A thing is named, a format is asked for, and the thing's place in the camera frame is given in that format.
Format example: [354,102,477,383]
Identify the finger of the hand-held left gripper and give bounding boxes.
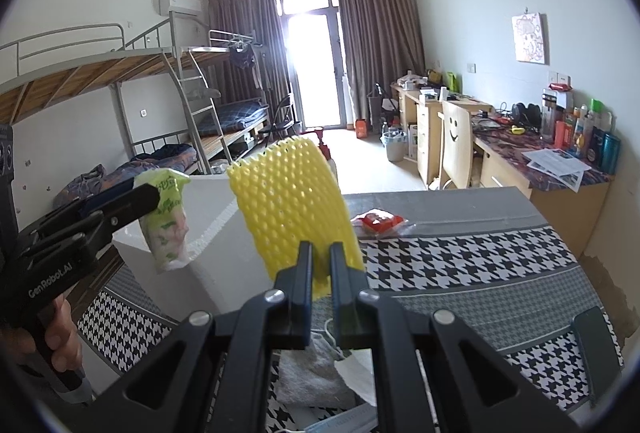
[47,184,162,246]
[20,192,136,234]

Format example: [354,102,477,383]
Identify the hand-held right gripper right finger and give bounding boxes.
[330,240,585,433]

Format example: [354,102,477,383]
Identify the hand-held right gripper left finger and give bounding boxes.
[97,240,315,433]

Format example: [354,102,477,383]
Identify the green printed plastic bag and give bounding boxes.
[132,168,193,274]

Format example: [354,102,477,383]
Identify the grey sock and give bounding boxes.
[275,338,356,406]

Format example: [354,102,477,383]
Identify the white foam box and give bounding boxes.
[112,173,281,316]

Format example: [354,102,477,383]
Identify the yellow foam net sleeve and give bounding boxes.
[227,136,366,299]

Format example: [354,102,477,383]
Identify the person's left hand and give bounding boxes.
[0,298,84,381]

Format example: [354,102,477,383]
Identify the blue orange quilt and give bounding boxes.
[52,146,198,209]

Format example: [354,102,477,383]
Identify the white face mask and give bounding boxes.
[325,318,376,406]

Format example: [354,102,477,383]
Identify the red snack packet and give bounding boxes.
[350,209,408,236]

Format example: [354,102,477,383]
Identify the houndstooth tablecloth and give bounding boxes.
[75,187,626,433]

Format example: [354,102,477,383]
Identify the blue checked mattress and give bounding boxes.
[195,99,268,136]

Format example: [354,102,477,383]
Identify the metal bunk bed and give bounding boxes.
[180,30,273,164]
[0,23,221,194]

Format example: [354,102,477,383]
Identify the grey trash bin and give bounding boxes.
[380,130,407,162]

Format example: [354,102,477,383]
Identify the black folding chair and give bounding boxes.
[260,93,296,146]

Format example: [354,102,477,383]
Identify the plain wooden desk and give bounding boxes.
[390,83,496,189]

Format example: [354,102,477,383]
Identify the hanging dark clothes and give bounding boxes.
[227,38,258,70]

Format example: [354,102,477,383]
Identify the wooden chair with smiley face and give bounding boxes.
[437,100,483,190]

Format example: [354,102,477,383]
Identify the brown curtain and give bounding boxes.
[207,0,293,124]
[334,0,427,129]

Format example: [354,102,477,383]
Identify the white air conditioner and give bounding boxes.
[158,0,202,18]

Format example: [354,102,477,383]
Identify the wooden desk with dark cover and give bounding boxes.
[472,113,613,259]

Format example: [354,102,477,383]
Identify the glass balcony door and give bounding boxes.
[275,0,348,130]

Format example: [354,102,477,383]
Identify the printed paper sheets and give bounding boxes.
[522,147,592,192]

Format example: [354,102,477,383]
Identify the dark green flat object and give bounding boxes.
[572,306,623,409]

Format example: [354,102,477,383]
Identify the black headphones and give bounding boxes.
[512,102,543,131]

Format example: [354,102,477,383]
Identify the group of toiletry bottles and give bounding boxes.
[540,83,622,175]

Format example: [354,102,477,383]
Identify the cartoon wall poster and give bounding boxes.
[511,12,550,65]

